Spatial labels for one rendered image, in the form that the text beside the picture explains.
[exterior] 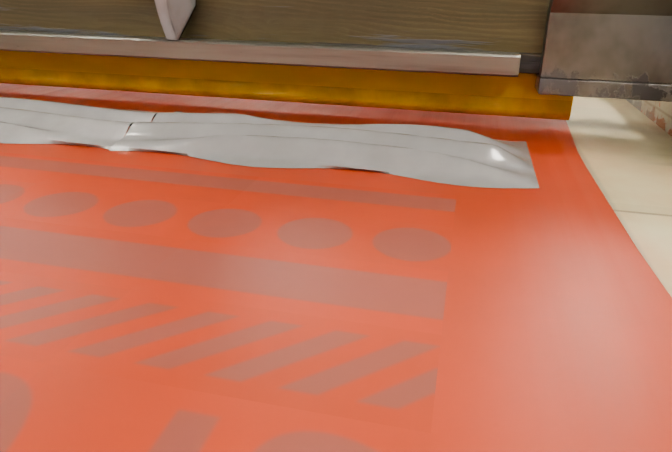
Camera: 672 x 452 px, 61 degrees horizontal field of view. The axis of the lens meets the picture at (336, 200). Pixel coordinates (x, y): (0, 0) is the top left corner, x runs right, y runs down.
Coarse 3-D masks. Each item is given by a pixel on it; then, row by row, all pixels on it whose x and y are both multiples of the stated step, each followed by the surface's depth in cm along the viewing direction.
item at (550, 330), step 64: (512, 128) 30; (448, 192) 21; (512, 192) 21; (576, 192) 21; (512, 256) 16; (576, 256) 16; (640, 256) 16; (448, 320) 13; (512, 320) 13; (576, 320) 13; (640, 320) 13; (448, 384) 11; (512, 384) 11; (576, 384) 11; (640, 384) 11; (448, 448) 9; (512, 448) 9; (576, 448) 10; (640, 448) 10
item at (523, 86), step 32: (0, 64) 37; (32, 64) 36; (64, 64) 36; (96, 64) 35; (128, 64) 35; (160, 64) 34; (192, 64) 34; (224, 64) 33; (256, 64) 33; (512, 96) 30; (544, 96) 30
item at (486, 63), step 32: (0, 32) 33; (32, 32) 34; (288, 64) 30; (320, 64) 30; (352, 64) 29; (384, 64) 29; (416, 64) 28; (448, 64) 28; (480, 64) 28; (512, 64) 27
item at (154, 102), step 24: (0, 96) 36; (24, 96) 36; (48, 96) 36; (72, 96) 36; (96, 96) 36; (120, 96) 37; (144, 96) 37; (168, 96) 37; (192, 96) 37; (0, 144) 26; (24, 144) 26; (48, 144) 26
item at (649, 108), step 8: (632, 104) 37; (640, 104) 35; (648, 104) 34; (656, 104) 32; (664, 104) 31; (648, 112) 34; (656, 112) 32; (664, 112) 31; (656, 120) 32; (664, 120) 31; (664, 128) 31
